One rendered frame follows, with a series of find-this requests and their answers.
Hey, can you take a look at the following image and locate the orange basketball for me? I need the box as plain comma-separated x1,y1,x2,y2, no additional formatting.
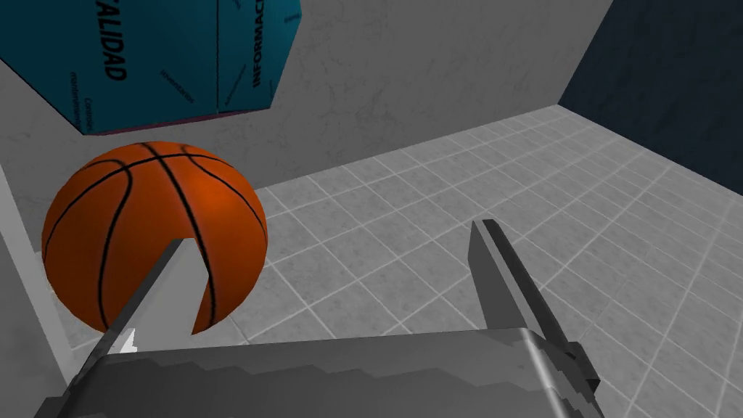
41,141,269,337

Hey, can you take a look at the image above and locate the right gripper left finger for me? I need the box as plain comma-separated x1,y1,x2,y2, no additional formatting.
86,237,211,364

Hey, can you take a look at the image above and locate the teal printed box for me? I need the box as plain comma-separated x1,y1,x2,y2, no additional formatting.
0,0,303,136

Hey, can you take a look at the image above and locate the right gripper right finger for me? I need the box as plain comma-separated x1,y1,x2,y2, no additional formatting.
467,218,572,345

